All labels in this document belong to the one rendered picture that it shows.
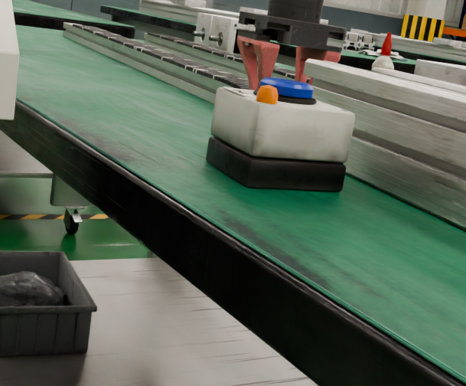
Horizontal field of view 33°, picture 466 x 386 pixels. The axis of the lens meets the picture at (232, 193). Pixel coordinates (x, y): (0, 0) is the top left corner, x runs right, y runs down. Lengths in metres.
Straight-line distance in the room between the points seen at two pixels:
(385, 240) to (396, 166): 0.14
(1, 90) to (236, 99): 0.21
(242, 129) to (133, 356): 1.06
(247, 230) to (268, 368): 1.17
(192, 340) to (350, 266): 1.27
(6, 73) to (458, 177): 0.37
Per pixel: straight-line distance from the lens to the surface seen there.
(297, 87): 0.58
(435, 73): 0.89
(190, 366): 1.57
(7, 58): 0.69
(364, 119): 0.65
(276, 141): 0.55
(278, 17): 0.85
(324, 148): 0.57
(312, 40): 0.84
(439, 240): 0.51
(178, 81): 1.11
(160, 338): 1.66
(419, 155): 0.60
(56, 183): 2.93
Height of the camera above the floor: 0.90
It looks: 13 degrees down
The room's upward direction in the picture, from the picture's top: 9 degrees clockwise
